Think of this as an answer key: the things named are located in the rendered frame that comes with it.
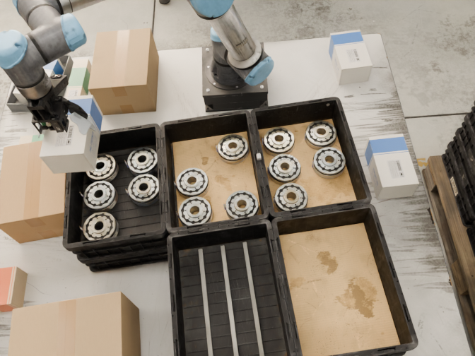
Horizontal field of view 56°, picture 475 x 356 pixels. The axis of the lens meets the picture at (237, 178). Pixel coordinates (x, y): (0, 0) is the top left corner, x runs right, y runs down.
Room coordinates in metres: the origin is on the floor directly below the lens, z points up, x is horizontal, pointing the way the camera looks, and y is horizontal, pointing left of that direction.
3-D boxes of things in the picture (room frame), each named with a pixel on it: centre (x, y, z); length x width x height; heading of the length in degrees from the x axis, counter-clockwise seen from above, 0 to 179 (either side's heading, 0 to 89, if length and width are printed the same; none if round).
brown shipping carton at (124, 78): (1.32, 0.39, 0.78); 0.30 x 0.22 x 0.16; 176
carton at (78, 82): (1.33, 0.60, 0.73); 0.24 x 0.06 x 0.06; 173
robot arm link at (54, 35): (0.84, 0.37, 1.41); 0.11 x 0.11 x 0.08; 30
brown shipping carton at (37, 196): (0.82, 0.67, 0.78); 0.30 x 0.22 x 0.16; 3
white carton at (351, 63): (1.28, -0.51, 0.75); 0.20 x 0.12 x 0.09; 0
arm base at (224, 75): (1.23, -0.03, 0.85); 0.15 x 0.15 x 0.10
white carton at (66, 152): (0.80, 0.45, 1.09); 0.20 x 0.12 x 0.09; 176
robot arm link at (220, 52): (1.22, -0.03, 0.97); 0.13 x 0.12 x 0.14; 30
